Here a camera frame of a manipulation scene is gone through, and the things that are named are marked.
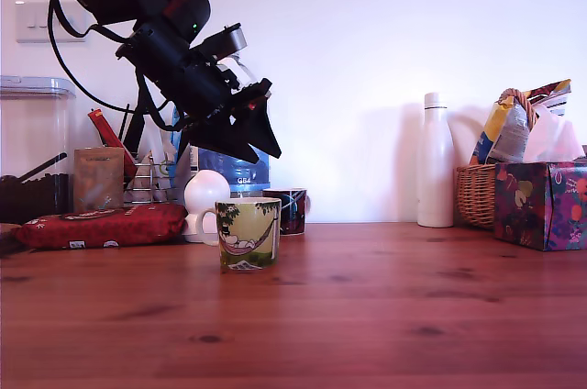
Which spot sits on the white paper packet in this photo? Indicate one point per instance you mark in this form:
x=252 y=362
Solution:
x=158 y=164

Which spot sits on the dark coffee beans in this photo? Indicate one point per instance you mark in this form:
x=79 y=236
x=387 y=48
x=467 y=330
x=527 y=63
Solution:
x=32 y=201

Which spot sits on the black kitchen utensil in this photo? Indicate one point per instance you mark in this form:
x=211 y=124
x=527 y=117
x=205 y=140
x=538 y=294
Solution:
x=126 y=130

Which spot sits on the small white round camera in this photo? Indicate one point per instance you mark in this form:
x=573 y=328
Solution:
x=206 y=192

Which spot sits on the large blue water bottle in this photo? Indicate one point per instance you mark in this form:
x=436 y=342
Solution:
x=238 y=173

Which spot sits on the dark purple print mug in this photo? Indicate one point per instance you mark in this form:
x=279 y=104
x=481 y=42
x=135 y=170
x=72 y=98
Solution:
x=291 y=212

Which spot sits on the brown paper pouch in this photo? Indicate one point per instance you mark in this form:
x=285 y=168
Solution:
x=98 y=178

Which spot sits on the white tissue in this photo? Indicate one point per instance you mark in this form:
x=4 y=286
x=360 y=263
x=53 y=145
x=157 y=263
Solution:
x=555 y=141

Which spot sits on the green cartoon print mug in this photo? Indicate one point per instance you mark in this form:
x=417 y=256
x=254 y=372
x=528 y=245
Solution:
x=247 y=233

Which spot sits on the black scoop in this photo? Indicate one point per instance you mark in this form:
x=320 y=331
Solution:
x=46 y=165

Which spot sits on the yellow blue snack bag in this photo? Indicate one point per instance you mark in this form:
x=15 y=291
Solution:
x=504 y=132

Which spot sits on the red stick packet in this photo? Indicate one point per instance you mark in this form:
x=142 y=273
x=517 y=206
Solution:
x=107 y=136

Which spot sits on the clear plastic storage container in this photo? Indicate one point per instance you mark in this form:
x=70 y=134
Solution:
x=27 y=132

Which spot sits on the white wall light switch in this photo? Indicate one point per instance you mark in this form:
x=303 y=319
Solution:
x=32 y=22

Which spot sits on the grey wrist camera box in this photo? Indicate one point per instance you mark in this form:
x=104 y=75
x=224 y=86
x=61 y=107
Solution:
x=236 y=39

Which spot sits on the white metal bottle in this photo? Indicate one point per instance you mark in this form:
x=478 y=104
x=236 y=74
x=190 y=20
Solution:
x=435 y=169

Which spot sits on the wicker basket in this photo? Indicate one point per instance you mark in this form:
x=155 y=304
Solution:
x=474 y=196

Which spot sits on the red coffee bag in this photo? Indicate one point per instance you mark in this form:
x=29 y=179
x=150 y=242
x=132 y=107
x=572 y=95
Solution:
x=101 y=226

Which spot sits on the floral tissue box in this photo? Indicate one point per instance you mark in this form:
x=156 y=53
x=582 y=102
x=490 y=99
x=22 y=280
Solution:
x=536 y=205

